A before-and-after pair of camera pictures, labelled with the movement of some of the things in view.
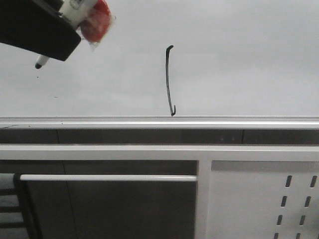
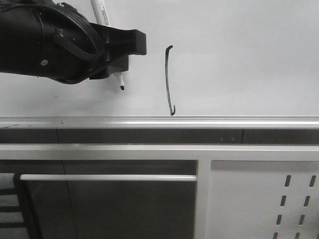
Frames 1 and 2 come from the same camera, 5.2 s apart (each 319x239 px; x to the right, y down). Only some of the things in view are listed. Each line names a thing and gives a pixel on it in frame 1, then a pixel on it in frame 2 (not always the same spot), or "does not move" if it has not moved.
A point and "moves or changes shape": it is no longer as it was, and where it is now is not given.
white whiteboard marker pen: x=75 y=11 moves or changes shape
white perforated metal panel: x=260 y=199 does not move
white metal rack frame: x=204 y=154 does not move
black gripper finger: x=37 y=26 → x=115 y=41
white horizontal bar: x=112 y=178 does not move
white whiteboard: x=175 y=64 does not move
